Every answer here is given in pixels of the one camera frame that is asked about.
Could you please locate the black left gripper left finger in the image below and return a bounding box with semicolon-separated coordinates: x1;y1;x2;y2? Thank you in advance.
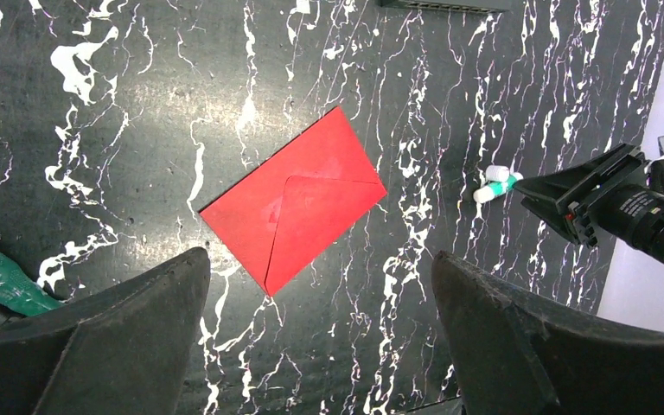
0;247;211;414

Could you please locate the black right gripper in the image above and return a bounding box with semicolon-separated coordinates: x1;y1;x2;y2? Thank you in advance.
514;144;664;265

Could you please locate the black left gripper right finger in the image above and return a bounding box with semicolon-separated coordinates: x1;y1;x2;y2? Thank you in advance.
431;252;664;414

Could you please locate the white green glue stick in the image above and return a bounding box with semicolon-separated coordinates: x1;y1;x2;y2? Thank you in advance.
473;172;523;204

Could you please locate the red paper envelope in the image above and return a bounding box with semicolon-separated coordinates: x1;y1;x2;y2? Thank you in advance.
201;107;386;297

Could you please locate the white glue stick cap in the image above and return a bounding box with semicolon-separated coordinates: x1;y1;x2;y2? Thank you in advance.
484;165;511;182

